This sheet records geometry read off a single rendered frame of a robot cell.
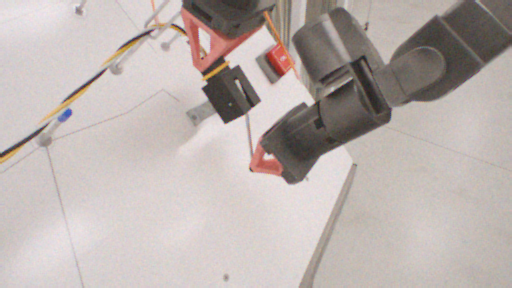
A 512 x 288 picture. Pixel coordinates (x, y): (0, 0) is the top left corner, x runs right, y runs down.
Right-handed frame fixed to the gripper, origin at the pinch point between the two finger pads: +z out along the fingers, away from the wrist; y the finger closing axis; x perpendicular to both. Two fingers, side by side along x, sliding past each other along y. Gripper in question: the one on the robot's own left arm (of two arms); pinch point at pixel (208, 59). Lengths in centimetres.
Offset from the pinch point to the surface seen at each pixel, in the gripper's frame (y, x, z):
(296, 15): -57, -8, 14
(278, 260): 3.6, 24.0, 19.0
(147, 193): 13.6, 5.5, 10.3
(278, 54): -19.6, 2.7, 5.1
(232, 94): 1.9, 5.6, 0.4
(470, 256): -98, 108, 74
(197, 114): 0.9, 1.9, 8.2
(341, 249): -72, 61, 97
